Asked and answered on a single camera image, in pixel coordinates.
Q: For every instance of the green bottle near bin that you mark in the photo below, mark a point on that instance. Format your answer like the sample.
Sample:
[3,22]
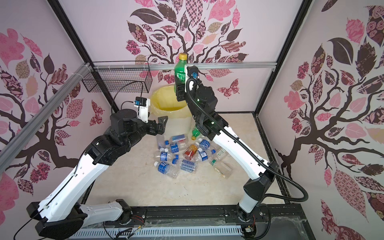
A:
[195,133]

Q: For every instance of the small bottle blue label blue cap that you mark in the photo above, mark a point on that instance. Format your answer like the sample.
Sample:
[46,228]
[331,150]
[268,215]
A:
[166,157]

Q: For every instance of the barcode blue label bottle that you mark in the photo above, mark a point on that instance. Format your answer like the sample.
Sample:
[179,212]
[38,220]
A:
[203,155]

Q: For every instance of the bottle blue red label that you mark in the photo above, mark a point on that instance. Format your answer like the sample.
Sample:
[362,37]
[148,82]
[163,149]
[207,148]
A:
[178,138]

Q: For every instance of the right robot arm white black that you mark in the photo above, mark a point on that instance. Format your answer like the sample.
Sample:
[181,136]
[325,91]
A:
[202,106]

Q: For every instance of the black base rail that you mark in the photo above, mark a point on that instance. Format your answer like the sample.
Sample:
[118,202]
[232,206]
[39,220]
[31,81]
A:
[267,222]

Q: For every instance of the aluminium rail left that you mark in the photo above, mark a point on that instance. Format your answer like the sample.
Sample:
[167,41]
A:
[13,148]

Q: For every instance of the red yellow label bottle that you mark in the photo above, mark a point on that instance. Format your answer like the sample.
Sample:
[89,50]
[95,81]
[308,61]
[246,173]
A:
[191,151]

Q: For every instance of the white slotted cable duct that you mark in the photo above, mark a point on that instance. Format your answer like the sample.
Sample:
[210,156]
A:
[156,233]

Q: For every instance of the soda water labelled bottle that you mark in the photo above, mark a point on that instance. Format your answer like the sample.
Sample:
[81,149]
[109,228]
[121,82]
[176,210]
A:
[188,166]

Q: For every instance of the green bottle yellow cap front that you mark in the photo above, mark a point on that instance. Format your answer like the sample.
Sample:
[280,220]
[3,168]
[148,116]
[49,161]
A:
[180,75]

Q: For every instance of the aluminium rail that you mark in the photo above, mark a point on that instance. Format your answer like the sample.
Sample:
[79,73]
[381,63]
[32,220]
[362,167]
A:
[201,66]
[13,148]

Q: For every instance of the black wire mesh basket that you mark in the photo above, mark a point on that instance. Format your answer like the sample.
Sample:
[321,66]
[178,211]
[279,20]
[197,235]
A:
[110,76]

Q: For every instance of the yellow plastic bin liner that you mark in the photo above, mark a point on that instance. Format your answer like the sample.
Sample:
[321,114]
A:
[164,103]

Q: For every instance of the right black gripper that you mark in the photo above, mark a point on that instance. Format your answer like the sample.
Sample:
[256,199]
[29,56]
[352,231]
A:
[181,92]

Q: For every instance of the aluminium rail back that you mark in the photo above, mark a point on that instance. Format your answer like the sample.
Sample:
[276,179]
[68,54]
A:
[201,66]

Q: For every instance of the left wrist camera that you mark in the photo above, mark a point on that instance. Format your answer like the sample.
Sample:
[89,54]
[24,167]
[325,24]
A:
[143,105]

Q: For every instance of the clear bottle green cap front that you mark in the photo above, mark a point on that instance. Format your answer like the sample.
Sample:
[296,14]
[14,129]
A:
[221,168]

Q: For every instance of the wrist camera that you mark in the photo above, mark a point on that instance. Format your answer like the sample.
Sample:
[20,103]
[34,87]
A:
[192,72]
[143,105]

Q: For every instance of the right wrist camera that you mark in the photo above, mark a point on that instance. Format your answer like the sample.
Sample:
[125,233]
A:
[192,72]

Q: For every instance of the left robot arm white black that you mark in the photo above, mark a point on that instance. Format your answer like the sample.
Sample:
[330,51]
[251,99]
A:
[59,215]

